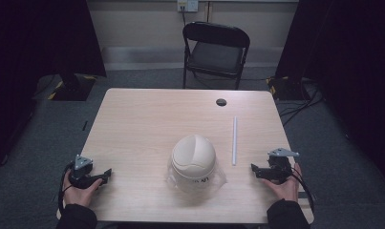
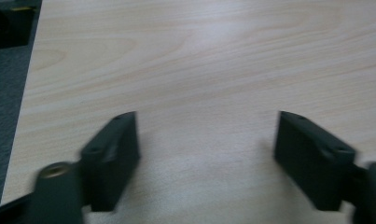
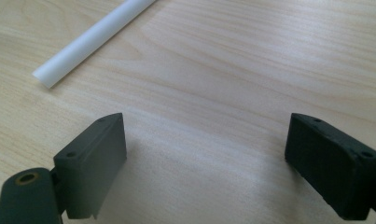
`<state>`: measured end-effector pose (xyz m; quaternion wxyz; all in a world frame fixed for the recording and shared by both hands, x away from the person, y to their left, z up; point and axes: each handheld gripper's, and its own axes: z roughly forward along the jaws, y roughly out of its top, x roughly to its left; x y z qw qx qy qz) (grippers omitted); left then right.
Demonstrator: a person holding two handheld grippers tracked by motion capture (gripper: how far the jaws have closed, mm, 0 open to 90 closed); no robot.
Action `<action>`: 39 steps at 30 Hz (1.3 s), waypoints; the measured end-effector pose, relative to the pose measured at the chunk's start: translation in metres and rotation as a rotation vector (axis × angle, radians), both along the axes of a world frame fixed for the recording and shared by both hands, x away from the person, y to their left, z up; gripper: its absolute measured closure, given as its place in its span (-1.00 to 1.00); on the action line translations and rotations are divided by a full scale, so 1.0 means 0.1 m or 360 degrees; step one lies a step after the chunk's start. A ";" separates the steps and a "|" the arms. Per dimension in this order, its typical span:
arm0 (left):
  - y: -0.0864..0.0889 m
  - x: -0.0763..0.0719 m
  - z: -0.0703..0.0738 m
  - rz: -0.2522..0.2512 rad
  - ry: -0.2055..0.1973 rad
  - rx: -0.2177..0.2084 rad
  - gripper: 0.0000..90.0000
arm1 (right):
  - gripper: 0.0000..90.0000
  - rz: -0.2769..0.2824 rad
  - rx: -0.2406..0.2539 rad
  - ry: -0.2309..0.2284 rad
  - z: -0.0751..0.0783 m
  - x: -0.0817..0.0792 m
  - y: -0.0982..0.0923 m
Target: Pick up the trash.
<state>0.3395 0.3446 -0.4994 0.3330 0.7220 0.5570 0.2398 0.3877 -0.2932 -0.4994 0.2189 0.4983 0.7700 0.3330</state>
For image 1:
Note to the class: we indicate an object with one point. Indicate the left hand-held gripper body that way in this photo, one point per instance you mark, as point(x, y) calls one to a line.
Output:
point(81, 165)

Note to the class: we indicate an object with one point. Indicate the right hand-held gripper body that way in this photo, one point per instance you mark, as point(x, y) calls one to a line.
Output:
point(280, 167)

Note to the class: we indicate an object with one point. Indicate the person's right hand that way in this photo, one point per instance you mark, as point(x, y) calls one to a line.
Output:
point(287, 189)

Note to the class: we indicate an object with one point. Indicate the person's left hand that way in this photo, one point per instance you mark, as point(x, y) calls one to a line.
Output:
point(80, 195)

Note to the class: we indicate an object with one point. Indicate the white wrapped straw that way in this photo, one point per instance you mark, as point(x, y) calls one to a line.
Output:
point(234, 141)

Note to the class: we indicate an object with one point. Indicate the clear plastic bag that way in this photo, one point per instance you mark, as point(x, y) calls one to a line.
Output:
point(220, 181)

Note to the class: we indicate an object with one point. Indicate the white cup with dome lid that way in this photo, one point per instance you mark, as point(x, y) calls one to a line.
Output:
point(194, 160)

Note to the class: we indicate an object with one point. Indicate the black stand base striped tape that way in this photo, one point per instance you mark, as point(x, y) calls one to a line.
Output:
point(74, 89)
point(285, 90)

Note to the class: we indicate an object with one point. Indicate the black folding chair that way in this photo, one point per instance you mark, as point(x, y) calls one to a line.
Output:
point(216, 54)

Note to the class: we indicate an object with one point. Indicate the dark curtain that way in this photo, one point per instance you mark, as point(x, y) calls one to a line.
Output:
point(349, 63)
point(37, 47)

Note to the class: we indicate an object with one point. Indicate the white wall outlet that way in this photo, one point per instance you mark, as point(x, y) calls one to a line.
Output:
point(187, 5)

